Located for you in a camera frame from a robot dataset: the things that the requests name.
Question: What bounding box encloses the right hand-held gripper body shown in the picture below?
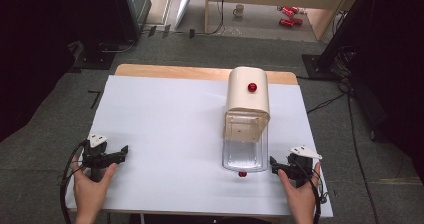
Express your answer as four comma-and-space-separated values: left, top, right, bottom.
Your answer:
286, 145, 324, 189

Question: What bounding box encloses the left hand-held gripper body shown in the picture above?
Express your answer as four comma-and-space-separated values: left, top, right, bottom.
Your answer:
81, 133, 118, 183

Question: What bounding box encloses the clear plastic drawer red knob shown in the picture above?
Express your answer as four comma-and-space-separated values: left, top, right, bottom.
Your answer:
221, 125, 270, 179

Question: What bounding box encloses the beige container lid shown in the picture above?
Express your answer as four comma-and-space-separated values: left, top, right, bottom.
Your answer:
222, 66, 271, 144

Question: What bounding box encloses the person's right hand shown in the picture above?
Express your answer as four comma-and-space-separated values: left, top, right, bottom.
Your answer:
277, 161, 322, 215

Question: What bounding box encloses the person's left hand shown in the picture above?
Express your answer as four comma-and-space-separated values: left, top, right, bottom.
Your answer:
71, 155, 119, 214

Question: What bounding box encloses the white table cover sheet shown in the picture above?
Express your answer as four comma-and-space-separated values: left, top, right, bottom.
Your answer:
64, 74, 335, 219

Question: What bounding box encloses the black stand base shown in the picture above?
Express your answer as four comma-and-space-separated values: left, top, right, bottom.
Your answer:
68, 39, 138, 72

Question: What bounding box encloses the black metal stand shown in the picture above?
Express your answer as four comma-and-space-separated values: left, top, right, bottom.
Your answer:
301, 0, 379, 82

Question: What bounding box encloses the dark cabinet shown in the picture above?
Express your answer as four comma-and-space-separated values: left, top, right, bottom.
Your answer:
111, 0, 153, 42

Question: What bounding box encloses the white leaning board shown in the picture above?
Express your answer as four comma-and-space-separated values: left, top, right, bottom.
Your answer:
174, 0, 197, 30

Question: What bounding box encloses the beige mug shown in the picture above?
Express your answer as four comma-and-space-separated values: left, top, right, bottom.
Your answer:
232, 3, 245, 18

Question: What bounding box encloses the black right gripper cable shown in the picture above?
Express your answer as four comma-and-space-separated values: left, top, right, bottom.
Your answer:
306, 165, 330, 224

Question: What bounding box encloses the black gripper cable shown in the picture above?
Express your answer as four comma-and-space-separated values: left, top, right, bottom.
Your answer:
306, 165, 330, 224
59, 139, 90, 224

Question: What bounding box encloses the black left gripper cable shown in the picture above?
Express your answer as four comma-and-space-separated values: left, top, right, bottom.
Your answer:
59, 139, 90, 224

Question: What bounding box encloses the black floor cable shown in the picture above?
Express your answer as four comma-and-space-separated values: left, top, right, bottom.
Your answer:
305, 75, 382, 224

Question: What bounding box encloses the black hanging cable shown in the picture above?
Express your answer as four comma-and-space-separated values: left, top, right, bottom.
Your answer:
194, 0, 227, 37

